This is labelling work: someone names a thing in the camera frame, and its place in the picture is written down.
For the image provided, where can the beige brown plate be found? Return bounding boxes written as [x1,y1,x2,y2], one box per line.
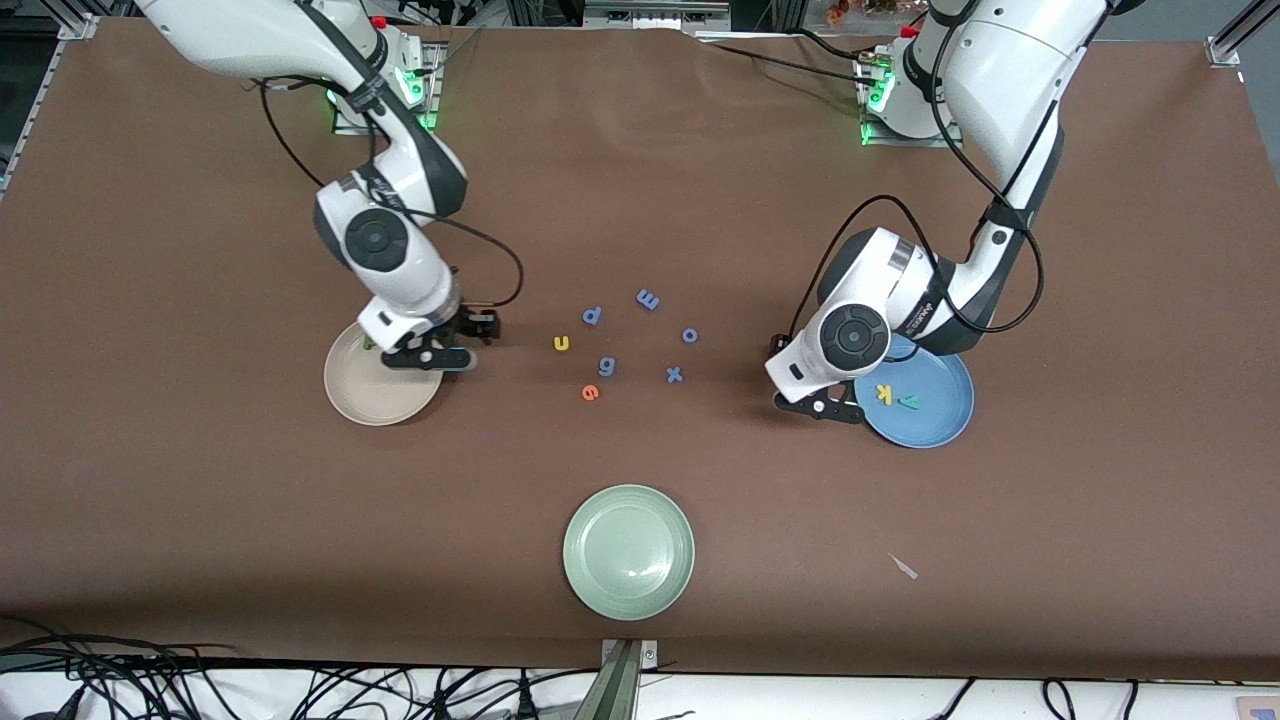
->
[323,318,446,427]

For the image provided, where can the blue plate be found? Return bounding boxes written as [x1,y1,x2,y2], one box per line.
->
[853,335,976,449]

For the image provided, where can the brown table cover sheet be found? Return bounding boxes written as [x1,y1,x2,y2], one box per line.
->
[0,18,1280,683]

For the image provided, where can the pale green plate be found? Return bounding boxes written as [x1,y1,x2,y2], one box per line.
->
[562,484,696,622]

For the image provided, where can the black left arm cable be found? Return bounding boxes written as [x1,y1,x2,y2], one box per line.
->
[788,0,1046,346]

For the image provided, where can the grey base cable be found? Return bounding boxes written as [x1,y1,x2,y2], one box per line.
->
[425,28,484,79]

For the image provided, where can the black base cable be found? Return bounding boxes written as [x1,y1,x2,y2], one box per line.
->
[695,28,886,91]

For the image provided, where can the aluminium background frame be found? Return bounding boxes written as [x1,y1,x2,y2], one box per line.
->
[583,0,733,33]

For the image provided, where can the aluminium extrusion post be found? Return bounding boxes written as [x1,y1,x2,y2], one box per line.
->
[572,638,661,720]

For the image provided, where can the tangled black cables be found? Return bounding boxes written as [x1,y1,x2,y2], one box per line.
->
[0,615,601,720]

